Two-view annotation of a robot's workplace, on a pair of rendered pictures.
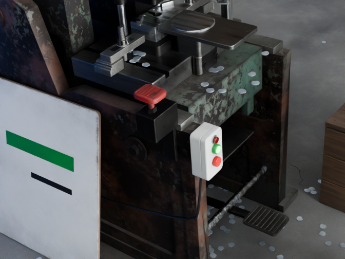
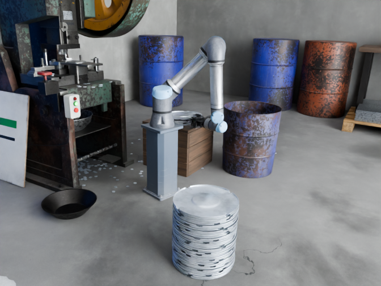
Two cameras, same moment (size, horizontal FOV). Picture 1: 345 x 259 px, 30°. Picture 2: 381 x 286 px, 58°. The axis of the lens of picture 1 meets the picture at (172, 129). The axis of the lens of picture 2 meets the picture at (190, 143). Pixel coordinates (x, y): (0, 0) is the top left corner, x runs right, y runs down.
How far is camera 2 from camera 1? 98 cm
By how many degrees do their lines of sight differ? 17
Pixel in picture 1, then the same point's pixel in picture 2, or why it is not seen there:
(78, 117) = (20, 100)
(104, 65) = (32, 72)
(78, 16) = (26, 57)
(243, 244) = (101, 176)
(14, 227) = not seen: outside the picture
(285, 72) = (121, 93)
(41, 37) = (7, 64)
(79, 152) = (19, 117)
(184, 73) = (70, 81)
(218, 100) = (85, 95)
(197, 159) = (67, 107)
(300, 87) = not seen: hidden behind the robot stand
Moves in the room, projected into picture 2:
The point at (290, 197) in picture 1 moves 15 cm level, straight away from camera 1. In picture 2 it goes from (129, 161) to (133, 154)
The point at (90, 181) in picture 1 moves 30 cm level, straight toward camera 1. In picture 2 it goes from (22, 131) to (17, 146)
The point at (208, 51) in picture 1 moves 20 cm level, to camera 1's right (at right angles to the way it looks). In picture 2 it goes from (82, 74) to (113, 74)
